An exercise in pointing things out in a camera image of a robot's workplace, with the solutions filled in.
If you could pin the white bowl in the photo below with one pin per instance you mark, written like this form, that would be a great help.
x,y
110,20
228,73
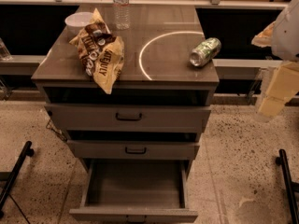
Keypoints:
x,y
77,21

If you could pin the yellow brown chip bag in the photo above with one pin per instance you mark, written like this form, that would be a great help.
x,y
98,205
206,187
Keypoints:
x,y
100,52

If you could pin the black left base leg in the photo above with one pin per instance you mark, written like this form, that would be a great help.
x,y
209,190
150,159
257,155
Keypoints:
x,y
10,177

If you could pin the black middle drawer handle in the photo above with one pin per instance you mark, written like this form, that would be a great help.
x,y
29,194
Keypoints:
x,y
135,151

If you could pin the clear plastic water bottle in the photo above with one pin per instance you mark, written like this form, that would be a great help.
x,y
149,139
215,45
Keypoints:
x,y
121,14

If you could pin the grey drawer cabinet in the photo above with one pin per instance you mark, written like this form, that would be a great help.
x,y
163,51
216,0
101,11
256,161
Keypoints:
x,y
156,71

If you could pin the black drawer handle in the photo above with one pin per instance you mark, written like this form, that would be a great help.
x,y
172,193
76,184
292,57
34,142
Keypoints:
x,y
122,117
135,151

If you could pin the green soda can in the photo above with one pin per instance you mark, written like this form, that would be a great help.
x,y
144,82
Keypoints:
x,y
205,52

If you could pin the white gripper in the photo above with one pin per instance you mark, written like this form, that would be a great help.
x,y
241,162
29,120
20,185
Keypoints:
x,y
287,34

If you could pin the grey top drawer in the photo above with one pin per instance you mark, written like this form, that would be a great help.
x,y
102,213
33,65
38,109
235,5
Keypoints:
x,y
156,119

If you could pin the black base leg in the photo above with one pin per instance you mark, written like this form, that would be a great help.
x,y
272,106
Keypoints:
x,y
10,177
291,187

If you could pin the black top drawer handle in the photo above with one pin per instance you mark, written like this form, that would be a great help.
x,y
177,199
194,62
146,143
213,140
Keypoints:
x,y
122,117

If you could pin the grey middle drawer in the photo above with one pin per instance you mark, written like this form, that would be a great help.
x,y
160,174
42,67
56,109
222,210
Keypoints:
x,y
115,150

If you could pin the clear cup at left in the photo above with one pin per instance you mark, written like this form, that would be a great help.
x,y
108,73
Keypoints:
x,y
4,53

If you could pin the black right base leg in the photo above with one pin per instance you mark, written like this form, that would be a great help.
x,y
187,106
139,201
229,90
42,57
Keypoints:
x,y
291,187

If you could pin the grey open bottom drawer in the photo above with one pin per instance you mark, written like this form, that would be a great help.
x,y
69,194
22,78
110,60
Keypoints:
x,y
135,191

